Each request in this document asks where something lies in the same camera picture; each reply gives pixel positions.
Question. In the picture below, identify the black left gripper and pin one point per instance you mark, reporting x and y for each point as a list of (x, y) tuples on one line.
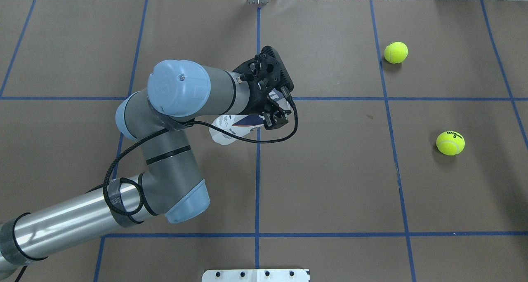
[(275, 119)]

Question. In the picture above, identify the yellow Wilson tennis ball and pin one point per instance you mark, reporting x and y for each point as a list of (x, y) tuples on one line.
[(450, 143)]

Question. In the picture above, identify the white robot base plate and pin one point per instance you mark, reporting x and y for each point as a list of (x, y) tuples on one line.
[(257, 275)]

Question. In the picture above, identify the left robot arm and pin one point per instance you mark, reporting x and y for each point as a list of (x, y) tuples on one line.
[(158, 174)]

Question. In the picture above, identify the white blue tennis ball can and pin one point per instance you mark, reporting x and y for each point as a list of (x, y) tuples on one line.
[(239, 125)]

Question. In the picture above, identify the yellow Roland Garros tennis ball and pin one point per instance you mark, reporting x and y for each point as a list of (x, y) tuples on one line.
[(396, 52)]

